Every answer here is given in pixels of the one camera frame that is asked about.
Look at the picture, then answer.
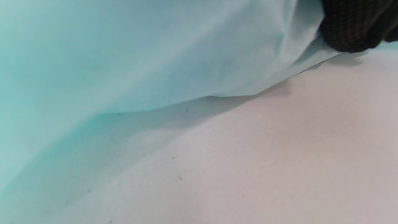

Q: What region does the person's left hand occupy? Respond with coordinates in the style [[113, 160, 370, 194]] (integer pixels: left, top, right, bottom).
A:
[[319, 0, 398, 53]]

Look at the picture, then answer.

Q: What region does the light blue gift wrapping paper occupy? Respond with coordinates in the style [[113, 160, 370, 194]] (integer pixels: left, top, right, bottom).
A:
[[0, 0, 398, 224]]

